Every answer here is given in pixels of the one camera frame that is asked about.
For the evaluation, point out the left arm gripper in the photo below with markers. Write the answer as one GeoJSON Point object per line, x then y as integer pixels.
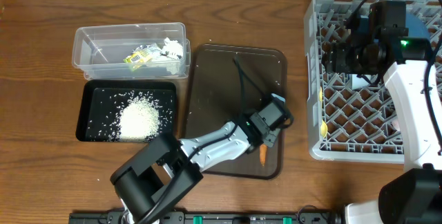
{"type": "Point", "coordinates": [272, 142]}

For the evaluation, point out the orange carrot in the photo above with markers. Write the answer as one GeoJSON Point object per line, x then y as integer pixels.
{"type": "Point", "coordinates": [263, 154]}

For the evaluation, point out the yellow plastic spoon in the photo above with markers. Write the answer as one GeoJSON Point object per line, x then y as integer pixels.
{"type": "Point", "coordinates": [323, 127]}

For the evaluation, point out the dark brown serving tray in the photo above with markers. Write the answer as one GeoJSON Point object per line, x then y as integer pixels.
{"type": "Point", "coordinates": [213, 96]}

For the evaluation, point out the small bowl of rice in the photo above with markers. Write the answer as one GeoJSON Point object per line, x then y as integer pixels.
{"type": "Point", "coordinates": [358, 82]}

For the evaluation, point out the yellow green snack wrapper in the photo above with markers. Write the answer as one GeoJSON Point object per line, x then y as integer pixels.
{"type": "Point", "coordinates": [143, 54]}

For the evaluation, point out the blue plate bowl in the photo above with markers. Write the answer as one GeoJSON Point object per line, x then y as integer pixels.
{"type": "Point", "coordinates": [416, 28]}

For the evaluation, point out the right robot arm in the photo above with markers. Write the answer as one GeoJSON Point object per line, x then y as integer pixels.
{"type": "Point", "coordinates": [380, 45]}

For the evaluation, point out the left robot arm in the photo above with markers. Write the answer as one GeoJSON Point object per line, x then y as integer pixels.
{"type": "Point", "coordinates": [158, 176]}

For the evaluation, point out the grey dishwasher rack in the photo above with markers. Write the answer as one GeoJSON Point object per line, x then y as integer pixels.
{"type": "Point", "coordinates": [362, 124]}

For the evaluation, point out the black waste tray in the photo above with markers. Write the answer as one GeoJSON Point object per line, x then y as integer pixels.
{"type": "Point", "coordinates": [103, 100]}

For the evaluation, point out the clear plastic waste bin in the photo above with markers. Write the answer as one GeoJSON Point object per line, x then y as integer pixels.
{"type": "Point", "coordinates": [99, 51]}

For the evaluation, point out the pile of white rice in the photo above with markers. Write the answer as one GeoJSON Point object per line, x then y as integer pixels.
{"type": "Point", "coordinates": [139, 121]}

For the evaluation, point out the crumpled white tissue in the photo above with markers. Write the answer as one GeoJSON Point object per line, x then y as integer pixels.
{"type": "Point", "coordinates": [172, 49]}

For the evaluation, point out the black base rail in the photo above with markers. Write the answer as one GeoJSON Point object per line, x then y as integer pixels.
{"type": "Point", "coordinates": [118, 216]}

